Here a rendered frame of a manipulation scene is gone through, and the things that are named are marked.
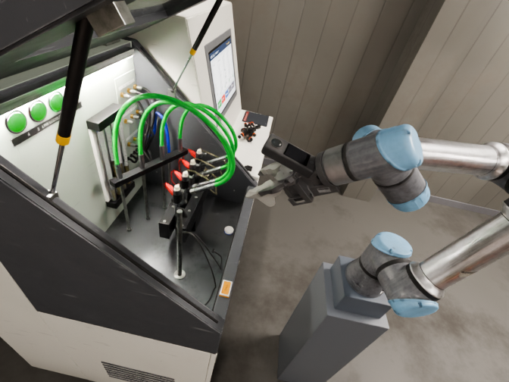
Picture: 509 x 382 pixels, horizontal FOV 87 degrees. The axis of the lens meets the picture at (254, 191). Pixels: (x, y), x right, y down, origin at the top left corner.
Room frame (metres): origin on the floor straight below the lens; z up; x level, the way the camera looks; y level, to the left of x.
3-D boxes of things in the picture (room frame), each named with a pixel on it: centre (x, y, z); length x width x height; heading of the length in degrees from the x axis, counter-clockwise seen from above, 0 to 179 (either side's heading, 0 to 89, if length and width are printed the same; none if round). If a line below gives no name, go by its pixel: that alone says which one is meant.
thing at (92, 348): (0.66, 0.29, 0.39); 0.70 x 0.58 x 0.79; 0
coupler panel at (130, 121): (0.90, 0.52, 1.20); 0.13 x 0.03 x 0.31; 0
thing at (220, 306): (0.66, 0.02, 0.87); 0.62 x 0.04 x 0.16; 0
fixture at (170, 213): (0.78, 0.25, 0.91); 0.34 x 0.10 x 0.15; 0
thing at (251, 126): (1.39, 0.11, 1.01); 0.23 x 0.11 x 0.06; 0
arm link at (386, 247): (0.63, -0.49, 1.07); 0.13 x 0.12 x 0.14; 14
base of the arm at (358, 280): (0.64, -0.49, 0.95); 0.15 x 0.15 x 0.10
